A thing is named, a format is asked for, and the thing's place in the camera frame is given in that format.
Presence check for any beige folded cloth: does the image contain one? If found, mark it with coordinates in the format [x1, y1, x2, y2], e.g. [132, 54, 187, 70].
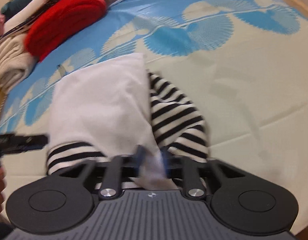
[0, 34, 38, 89]

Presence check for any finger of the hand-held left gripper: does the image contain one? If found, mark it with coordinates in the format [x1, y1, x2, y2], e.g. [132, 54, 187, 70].
[0, 134, 49, 156]

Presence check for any white cloth with dark print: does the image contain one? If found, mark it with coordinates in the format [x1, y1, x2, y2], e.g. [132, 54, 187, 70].
[4, 0, 77, 37]

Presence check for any black white striped shirt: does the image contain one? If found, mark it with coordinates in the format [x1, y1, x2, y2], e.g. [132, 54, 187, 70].
[45, 54, 212, 193]

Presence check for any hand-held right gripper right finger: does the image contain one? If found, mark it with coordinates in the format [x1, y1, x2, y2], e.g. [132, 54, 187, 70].
[159, 147, 248, 201]

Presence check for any blue cream patterned mat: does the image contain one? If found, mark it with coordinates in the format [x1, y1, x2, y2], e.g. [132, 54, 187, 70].
[0, 0, 308, 240]

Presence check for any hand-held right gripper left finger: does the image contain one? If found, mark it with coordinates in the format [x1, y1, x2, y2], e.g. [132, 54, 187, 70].
[56, 145, 146, 201]

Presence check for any red folded cloth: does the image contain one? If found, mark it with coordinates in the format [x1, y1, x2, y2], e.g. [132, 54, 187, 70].
[25, 0, 107, 62]

